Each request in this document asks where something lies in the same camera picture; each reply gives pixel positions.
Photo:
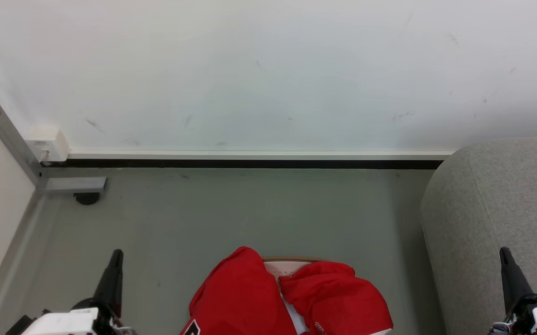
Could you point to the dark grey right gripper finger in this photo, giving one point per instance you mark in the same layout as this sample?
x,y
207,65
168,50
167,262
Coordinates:
x,y
512,279

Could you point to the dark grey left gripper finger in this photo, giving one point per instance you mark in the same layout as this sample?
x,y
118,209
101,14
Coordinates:
x,y
112,279

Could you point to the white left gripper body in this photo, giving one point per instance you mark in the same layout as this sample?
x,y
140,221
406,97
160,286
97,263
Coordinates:
x,y
63,322

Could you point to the red basketball jersey with number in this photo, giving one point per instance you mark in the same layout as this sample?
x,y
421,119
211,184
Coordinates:
x,y
240,298

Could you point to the plain red shirt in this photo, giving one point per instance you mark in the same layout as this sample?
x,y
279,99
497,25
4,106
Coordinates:
x,y
338,298

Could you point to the grey fabric sofa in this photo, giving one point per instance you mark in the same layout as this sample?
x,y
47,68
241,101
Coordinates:
x,y
482,209

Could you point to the black caster wheel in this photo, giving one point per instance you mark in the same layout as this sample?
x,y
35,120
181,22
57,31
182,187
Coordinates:
x,y
87,198

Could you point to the black skirting strip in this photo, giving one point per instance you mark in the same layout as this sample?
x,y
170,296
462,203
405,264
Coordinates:
x,y
250,164

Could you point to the white wall socket box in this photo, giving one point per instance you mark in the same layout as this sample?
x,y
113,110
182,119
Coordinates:
x,y
47,144

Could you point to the grey metal frame post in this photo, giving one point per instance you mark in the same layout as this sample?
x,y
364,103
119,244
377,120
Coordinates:
x,y
10,135

